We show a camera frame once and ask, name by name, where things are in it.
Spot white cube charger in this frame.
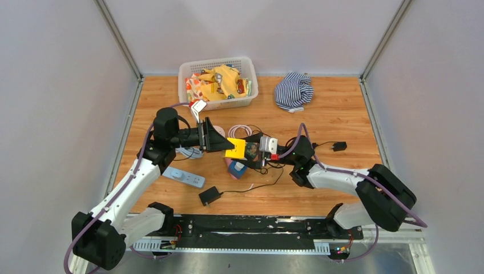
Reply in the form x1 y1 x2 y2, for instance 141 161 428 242
234 162 245 171

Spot black power adapter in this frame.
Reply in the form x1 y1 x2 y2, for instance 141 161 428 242
199 186 222 207

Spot pink triangular power strip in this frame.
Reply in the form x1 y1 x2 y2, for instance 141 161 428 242
225 158 235 169

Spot thin black adapter cable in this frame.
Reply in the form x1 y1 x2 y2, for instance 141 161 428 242
219 124 284 194

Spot white plastic basket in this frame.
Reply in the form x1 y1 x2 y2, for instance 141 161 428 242
178 57 259 110

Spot white power strip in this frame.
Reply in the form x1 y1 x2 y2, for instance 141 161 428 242
162 167 205 188

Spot yellow patterned clothes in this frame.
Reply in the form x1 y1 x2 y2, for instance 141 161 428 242
185 64 252 102

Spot grey power strip cable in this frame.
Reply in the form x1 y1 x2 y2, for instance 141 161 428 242
175 147 205 160

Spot aluminium frame rail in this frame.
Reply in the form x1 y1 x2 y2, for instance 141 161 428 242
94 0 143 82

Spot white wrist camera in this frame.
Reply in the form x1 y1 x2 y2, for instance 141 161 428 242
188 99 207 123
259 136 279 160

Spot blue white striped cloth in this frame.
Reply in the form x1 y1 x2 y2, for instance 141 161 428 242
275 72 314 113

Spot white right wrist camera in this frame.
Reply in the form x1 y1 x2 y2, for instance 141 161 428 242
259 136 279 160

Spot dark green adapter plug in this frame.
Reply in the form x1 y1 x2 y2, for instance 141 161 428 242
244 142 259 162

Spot coiled pink cable with plug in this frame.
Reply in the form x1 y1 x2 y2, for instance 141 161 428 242
228 125 254 140

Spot yellow cube socket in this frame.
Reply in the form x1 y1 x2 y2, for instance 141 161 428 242
224 138 246 159

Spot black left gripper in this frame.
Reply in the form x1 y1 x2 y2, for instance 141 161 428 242
170 117 234 154

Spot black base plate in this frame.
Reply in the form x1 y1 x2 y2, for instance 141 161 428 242
151 215 363 251

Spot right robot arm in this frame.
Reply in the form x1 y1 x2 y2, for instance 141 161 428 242
243 133 417 239

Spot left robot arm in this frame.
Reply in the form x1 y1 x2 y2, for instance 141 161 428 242
64 107 235 273

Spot blue cube socket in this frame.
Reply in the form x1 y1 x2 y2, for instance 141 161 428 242
228 166 247 179

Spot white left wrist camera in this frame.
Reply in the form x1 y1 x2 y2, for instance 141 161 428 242
188 99 207 123

